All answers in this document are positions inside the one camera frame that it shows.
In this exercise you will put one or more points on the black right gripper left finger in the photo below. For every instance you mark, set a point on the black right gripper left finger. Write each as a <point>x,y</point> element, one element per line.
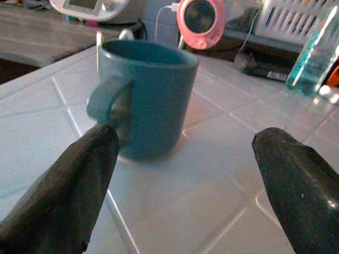
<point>61,195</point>

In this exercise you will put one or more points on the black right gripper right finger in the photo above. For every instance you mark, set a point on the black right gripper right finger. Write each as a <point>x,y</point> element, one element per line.
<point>302,190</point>

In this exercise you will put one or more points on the orange object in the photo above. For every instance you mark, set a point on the orange object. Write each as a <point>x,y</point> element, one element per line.
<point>334,76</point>

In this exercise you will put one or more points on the blue ceramic mug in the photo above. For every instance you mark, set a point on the blue ceramic mug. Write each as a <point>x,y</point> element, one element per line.
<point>151,100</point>

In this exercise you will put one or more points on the black power adapter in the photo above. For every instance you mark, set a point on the black power adapter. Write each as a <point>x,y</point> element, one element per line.
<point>260,64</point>

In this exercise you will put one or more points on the clear bottle with blue liquid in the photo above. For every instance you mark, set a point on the clear bottle with blue liquid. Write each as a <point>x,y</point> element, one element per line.
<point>315,55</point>

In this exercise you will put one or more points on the grey wooden countertop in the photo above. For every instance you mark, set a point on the grey wooden countertop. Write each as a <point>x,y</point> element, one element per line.
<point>45,37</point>

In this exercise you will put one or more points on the white plastic basket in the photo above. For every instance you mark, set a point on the white plastic basket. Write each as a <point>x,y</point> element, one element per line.
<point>291,18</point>

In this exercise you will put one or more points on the white kitchen appliance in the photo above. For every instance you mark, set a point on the white kitchen appliance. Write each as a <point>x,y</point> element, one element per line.
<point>92,9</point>

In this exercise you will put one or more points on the pink round cup warmer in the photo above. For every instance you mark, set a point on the pink round cup warmer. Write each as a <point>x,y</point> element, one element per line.
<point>201,22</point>

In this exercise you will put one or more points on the white usb plug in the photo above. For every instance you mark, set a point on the white usb plug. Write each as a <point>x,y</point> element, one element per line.
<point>175,7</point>

